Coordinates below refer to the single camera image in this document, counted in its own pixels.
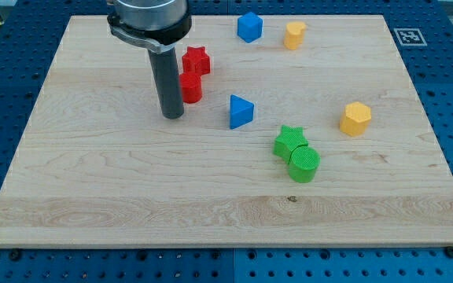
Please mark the white fiducial marker tag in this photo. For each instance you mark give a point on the white fiducial marker tag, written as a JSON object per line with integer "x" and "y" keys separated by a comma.
{"x": 410, "y": 37}

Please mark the red star block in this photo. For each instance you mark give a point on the red star block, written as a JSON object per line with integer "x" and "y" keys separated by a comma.
{"x": 196, "y": 60}

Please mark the blue triangle block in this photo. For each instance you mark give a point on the blue triangle block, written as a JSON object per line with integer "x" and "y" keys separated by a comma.
{"x": 241, "y": 111}

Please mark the blue cube block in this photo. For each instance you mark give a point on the blue cube block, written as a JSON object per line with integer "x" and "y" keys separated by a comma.
{"x": 250, "y": 27}

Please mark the red cylinder block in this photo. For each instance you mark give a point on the red cylinder block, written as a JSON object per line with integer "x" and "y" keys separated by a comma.
{"x": 191, "y": 87}

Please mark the green cylinder block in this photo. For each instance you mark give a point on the green cylinder block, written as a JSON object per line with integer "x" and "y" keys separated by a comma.
{"x": 303, "y": 164}

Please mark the yellow hexagon block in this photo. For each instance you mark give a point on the yellow hexagon block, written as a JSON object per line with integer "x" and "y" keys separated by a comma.
{"x": 355, "y": 119}

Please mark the yellow heart block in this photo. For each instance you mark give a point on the yellow heart block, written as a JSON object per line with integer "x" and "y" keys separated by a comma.
{"x": 294, "y": 34}

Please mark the green star block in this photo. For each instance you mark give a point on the green star block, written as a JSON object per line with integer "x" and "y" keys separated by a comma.
{"x": 288, "y": 140}

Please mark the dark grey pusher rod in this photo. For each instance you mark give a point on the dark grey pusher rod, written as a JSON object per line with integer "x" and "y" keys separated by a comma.
{"x": 166, "y": 76}

